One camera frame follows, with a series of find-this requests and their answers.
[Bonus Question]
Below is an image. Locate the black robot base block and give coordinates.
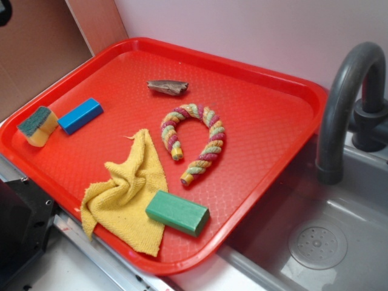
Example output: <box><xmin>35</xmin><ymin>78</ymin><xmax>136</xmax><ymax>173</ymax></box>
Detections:
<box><xmin>1</xmin><ymin>179</ymin><xmax>55</xmax><ymax>281</ymax></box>

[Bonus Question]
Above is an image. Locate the green rectangular block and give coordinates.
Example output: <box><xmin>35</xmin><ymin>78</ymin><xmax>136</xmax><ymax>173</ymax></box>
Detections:
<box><xmin>145</xmin><ymin>190</ymin><xmax>210</xmax><ymax>237</ymax></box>

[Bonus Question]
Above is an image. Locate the blue rectangular block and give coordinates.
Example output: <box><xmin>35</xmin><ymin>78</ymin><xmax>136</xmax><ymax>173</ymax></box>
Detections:
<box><xmin>58</xmin><ymin>98</ymin><xmax>104</xmax><ymax>135</ymax></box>

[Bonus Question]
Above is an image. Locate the red plastic tray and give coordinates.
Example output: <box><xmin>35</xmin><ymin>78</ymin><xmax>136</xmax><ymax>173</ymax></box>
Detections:
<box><xmin>1</xmin><ymin>38</ymin><xmax>327</xmax><ymax>275</ymax></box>

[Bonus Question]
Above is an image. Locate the yellow cloth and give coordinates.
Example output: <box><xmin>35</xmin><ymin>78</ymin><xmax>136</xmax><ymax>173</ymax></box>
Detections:
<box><xmin>81</xmin><ymin>129</ymin><xmax>168</xmax><ymax>257</ymax></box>

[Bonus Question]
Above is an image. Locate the grey toy sink basin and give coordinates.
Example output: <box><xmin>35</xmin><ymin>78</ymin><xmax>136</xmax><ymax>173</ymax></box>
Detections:
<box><xmin>218</xmin><ymin>140</ymin><xmax>387</xmax><ymax>290</ymax></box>

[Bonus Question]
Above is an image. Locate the yellow sponge green scrubber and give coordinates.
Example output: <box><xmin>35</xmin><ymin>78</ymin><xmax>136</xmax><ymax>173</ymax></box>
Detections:
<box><xmin>17</xmin><ymin>106</ymin><xmax>58</xmax><ymax>147</ymax></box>

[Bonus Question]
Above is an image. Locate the round sink drain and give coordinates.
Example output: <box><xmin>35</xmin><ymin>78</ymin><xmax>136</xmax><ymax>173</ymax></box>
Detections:
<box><xmin>288</xmin><ymin>219</ymin><xmax>347</xmax><ymax>270</ymax></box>

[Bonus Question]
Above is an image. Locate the grey curved faucet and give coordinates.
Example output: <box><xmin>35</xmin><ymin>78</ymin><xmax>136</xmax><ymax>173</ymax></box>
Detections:
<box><xmin>315</xmin><ymin>42</ymin><xmax>387</xmax><ymax>185</ymax></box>

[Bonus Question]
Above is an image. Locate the brown cardboard panel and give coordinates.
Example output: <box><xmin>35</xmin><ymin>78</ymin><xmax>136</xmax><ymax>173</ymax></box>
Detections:
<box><xmin>1</xmin><ymin>1</ymin><xmax>128</xmax><ymax>120</ymax></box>

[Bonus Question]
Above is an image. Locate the black object top left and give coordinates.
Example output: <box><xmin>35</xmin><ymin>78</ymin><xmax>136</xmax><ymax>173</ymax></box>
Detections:
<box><xmin>0</xmin><ymin>0</ymin><xmax>13</xmax><ymax>27</ymax></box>

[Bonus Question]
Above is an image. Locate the multicolour twisted rope toy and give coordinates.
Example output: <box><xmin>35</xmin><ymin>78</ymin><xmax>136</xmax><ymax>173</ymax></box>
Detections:
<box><xmin>160</xmin><ymin>104</ymin><xmax>226</xmax><ymax>186</ymax></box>

